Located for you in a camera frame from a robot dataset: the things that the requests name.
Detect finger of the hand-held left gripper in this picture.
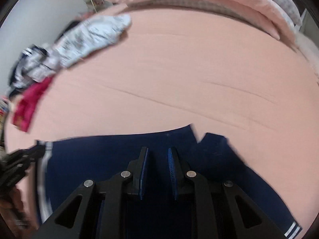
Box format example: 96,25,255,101
24,145,47,161

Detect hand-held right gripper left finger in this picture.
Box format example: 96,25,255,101
31,146,149,239

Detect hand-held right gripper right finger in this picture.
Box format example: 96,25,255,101
167,147,287,239

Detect navy pants with white stripes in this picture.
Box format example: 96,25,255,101
35,124,303,239

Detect person's left hand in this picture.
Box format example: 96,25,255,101
0,186,28,226

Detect red garment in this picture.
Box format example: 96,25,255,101
12,76,55,132

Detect dark navy and white garment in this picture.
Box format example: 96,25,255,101
9,43,63,96

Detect pink bed sheet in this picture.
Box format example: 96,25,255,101
4,5,319,229

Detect white patterned garment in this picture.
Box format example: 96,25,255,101
42,14,132,70

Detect pale pink blanket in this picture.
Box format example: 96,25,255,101
295,33,319,85

